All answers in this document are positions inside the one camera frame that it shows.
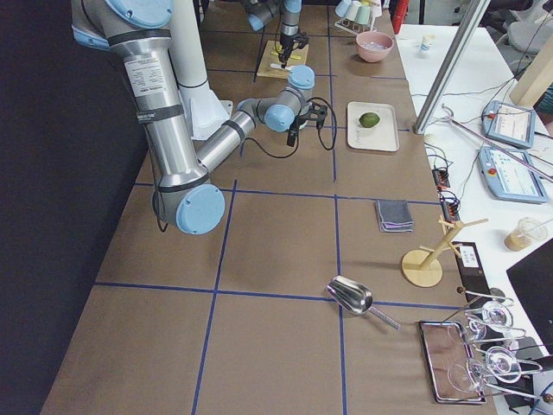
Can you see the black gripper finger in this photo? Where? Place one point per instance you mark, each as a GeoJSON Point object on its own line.
{"type": "Point", "coordinates": [292, 136]}
{"type": "Point", "coordinates": [284, 57]}

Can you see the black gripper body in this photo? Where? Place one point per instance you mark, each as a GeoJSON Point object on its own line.
{"type": "Point", "coordinates": [295, 126]}
{"type": "Point", "coordinates": [286, 44]}

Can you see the white plastic spoon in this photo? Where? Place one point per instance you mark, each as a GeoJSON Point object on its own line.
{"type": "Point", "coordinates": [276, 65]}

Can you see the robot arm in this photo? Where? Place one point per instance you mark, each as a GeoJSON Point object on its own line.
{"type": "Point", "coordinates": [260, 13]}
{"type": "Point", "coordinates": [138, 31]}

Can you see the pink bowl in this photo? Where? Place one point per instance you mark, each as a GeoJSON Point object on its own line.
{"type": "Point", "coordinates": [373, 56]}

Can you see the yellow plastic knife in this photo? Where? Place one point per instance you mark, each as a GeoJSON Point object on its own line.
{"type": "Point", "coordinates": [292, 56]}

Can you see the bamboo cutting board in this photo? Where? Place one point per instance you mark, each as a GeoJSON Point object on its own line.
{"type": "Point", "coordinates": [264, 69]}

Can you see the green lime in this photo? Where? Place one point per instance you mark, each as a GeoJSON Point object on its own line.
{"type": "Point", "coordinates": [369, 120]}

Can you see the light blue cup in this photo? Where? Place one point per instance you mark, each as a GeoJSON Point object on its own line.
{"type": "Point", "coordinates": [342, 8]}

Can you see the white rabbit tray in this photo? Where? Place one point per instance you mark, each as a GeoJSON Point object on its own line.
{"type": "Point", "coordinates": [383, 137]}

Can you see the clear ice cubes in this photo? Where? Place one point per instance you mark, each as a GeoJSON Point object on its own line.
{"type": "Point", "coordinates": [373, 46]}

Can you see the grey folded cloth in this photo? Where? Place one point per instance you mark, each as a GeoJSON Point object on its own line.
{"type": "Point", "coordinates": [394, 216]}

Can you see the black power strip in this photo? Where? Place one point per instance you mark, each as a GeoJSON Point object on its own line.
{"type": "Point", "coordinates": [450, 203]}

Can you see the metal scoop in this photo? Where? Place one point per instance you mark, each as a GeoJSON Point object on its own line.
{"type": "Point", "coordinates": [356, 299]}

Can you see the wooden mug tree stand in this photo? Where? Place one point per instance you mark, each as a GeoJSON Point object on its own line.
{"type": "Point", "coordinates": [421, 267]}

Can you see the far teach pendant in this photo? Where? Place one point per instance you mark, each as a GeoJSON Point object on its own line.
{"type": "Point", "coordinates": [509, 124]}

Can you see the teach pendant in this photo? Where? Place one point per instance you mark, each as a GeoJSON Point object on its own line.
{"type": "Point", "coordinates": [509, 124]}
{"type": "Point", "coordinates": [508, 179]}

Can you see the near teach pendant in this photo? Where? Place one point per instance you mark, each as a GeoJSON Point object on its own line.
{"type": "Point", "coordinates": [508, 179]}

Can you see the iced coffee plastic cup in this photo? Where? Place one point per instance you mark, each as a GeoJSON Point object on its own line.
{"type": "Point", "coordinates": [527, 232]}

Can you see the black framed metal tray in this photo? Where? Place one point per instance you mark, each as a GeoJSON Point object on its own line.
{"type": "Point", "coordinates": [444, 350]}

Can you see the far wine glass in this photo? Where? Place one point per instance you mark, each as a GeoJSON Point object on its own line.
{"type": "Point", "coordinates": [491, 322]}

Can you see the wine glass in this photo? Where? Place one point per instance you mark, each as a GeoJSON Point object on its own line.
{"type": "Point", "coordinates": [497, 365]}
{"type": "Point", "coordinates": [491, 322]}

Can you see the near wine glass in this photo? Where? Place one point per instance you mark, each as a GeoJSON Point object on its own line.
{"type": "Point", "coordinates": [497, 365]}

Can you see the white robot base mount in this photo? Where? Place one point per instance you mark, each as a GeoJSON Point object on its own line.
{"type": "Point", "coordinates": [204, 111]}

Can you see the aluminium camera post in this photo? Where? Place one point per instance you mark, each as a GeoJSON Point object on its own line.
{"type": "Point", "coordinates": [464, 33]}

